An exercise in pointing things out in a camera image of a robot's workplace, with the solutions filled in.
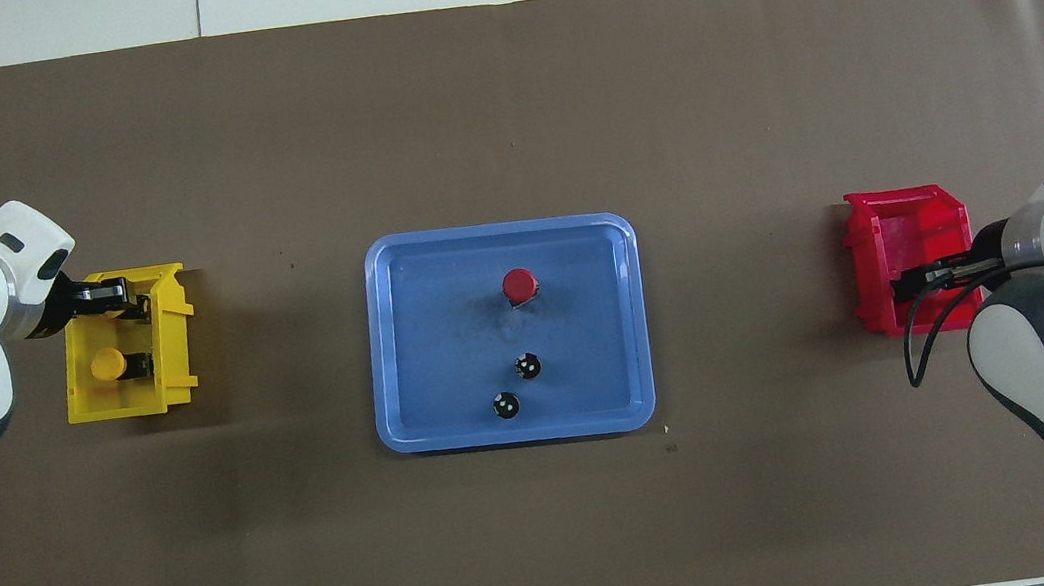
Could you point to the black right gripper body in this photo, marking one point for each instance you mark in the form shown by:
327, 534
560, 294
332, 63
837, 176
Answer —
988, 257

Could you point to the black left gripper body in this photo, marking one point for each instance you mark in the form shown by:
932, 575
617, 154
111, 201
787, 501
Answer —
68, 304

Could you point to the blue plastic tray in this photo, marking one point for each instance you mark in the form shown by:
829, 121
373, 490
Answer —
448, 343

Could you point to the red plastic parts bin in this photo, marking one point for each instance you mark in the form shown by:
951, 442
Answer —
916, 221

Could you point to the yellow plastic parts bin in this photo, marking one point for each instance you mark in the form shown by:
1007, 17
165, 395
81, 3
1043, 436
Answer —
142, 393

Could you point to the black cylindrical capacitor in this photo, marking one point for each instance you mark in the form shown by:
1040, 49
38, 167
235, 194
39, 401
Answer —
506, 405
528, 366

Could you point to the brown paper table mat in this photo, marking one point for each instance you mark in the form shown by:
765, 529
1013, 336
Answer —
499, 114

